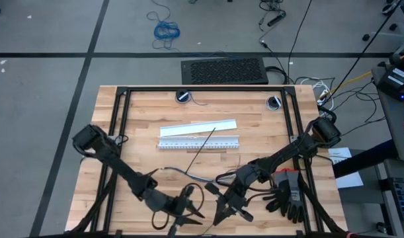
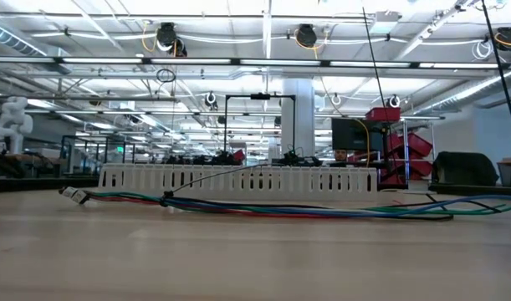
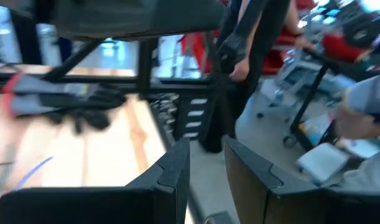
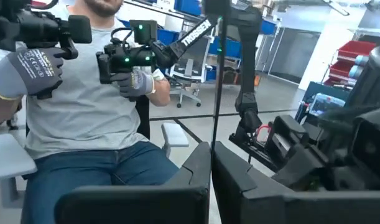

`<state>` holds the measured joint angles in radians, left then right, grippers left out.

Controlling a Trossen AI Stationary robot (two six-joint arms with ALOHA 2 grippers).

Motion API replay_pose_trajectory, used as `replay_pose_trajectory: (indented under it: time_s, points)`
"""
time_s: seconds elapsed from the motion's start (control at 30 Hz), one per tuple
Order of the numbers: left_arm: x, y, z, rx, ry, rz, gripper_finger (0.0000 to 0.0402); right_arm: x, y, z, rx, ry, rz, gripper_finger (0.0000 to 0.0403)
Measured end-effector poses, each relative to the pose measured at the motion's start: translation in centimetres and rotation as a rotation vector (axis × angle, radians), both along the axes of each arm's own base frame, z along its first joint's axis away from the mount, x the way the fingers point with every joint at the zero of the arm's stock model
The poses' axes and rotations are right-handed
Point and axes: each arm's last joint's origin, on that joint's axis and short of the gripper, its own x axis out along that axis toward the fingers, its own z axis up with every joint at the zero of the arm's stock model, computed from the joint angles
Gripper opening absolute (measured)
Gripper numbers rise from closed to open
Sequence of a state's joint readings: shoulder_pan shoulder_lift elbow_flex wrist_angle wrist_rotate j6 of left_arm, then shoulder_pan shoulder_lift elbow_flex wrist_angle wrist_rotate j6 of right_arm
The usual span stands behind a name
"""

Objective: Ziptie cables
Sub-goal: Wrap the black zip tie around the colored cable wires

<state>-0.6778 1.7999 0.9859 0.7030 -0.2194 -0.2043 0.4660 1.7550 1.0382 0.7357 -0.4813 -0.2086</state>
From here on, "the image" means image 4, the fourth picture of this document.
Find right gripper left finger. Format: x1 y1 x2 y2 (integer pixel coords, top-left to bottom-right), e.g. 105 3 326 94
54 142 211 224

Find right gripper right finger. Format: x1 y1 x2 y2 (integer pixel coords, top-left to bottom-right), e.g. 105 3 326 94
211 141 380 224

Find person's forearm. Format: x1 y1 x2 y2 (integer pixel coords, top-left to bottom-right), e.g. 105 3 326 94
0 88 23 126
146 70 172 108

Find dark blue crate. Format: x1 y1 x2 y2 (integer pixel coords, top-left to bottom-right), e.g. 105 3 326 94
295 81 355 125

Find black chair white armrests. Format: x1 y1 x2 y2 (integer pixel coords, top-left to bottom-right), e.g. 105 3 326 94
0 95 190 212

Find red storage bin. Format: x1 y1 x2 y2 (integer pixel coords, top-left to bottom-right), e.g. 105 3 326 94
337 40 377 60
329 60 354 77

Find person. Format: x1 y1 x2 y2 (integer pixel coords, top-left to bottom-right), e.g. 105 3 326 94
0 0 181 224

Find person's hand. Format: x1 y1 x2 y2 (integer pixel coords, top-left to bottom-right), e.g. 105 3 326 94
7 46 65 100
110 67 156 102

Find white office chair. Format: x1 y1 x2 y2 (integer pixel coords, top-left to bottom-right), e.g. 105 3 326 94
169 37 211 109

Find blue storage bin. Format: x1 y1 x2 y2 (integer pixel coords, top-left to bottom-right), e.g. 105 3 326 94
259 20 277 35
157 29 181 46
208 37 243 60
174 0 203 16

